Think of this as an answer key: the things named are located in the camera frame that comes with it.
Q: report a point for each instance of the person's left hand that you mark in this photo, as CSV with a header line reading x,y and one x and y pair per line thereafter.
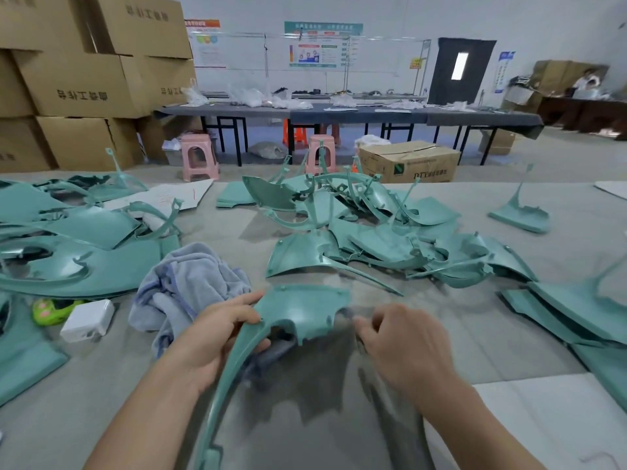
x,y
211,337

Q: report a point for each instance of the person's right hand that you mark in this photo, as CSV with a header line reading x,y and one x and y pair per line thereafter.
x,y
411,347

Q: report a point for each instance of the grey-blue wiping cloth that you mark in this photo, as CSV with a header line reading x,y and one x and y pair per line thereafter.
x,y
181,288

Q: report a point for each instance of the single green plastic part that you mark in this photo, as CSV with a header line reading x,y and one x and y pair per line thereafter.
x,y
284,313

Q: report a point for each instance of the pile of green plastic parts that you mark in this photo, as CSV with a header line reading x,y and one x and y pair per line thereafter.
x,y
88,249

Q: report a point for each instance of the brown cardboard box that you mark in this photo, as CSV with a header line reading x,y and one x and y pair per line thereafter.
x,y
407,161

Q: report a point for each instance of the stack of brown cardboard boxes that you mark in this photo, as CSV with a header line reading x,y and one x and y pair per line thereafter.
x,y
83,83

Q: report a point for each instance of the person's left forearm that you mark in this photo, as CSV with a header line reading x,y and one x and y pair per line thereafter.
x,y
142,421

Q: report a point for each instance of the person's right forearm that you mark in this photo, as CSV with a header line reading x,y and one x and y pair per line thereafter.
x,y
485,431

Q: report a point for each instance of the white power adapter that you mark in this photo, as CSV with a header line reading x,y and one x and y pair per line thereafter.
x,y
87,321

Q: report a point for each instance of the white paper sheet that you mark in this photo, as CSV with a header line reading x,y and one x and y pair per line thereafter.
x,y
162,198

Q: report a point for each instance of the white foam sheet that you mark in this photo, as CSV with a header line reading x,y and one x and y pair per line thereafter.
x,y
549,426

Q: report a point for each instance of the green and yellow gadget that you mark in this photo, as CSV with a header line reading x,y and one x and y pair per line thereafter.
x,y
54,311

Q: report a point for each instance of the pink plastic stool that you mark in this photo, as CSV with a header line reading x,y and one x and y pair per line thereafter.
x,y
320,153
199,156

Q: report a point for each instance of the orange object under table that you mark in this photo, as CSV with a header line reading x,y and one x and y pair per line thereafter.
x,y
294,135

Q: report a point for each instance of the long grey work table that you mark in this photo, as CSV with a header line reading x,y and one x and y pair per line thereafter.
x,y
353,114

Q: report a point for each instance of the heap of clear plastic bags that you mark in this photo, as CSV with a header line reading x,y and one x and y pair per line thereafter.
x,y
245,98

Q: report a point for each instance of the dark door with window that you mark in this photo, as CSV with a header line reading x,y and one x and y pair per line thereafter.
x,y
460,71

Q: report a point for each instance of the colourful wall poster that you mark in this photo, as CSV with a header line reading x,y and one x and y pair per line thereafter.
x,y
313,53

